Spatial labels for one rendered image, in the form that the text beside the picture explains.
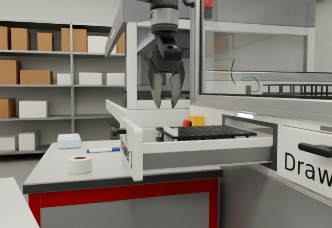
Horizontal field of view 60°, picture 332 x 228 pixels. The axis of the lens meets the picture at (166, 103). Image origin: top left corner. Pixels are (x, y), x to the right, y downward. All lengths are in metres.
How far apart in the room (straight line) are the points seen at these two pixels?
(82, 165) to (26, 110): 3.64
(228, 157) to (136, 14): 1.08
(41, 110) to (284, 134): 4.04
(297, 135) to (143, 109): 1.05
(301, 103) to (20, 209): 0.55
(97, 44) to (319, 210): 4.08
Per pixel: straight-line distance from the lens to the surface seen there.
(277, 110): 0.72
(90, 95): 4.89
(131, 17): 1.59
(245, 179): 0.87
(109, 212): 0.91
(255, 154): 0.72
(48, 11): 5.08
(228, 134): 0.73
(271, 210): 0.79
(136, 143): 0.60
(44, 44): 4.55
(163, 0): 0.78
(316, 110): 0.64
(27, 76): 4.58
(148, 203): 0.92
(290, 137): 0.66
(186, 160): 0.65
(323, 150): 0.55
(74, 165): 0.91
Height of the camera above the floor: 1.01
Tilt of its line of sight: 3 degrees down
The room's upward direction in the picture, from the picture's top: straight up
